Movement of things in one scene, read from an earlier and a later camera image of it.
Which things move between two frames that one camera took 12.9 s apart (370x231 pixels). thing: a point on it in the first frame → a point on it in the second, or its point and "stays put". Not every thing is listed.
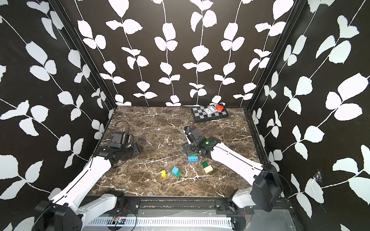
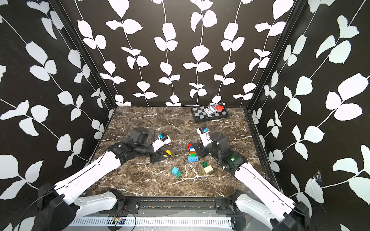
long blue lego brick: [192, 159] stays put
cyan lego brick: [175, 171] stays put
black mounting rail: [182, 205] stays put
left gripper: [137, 148] → [157, 155]
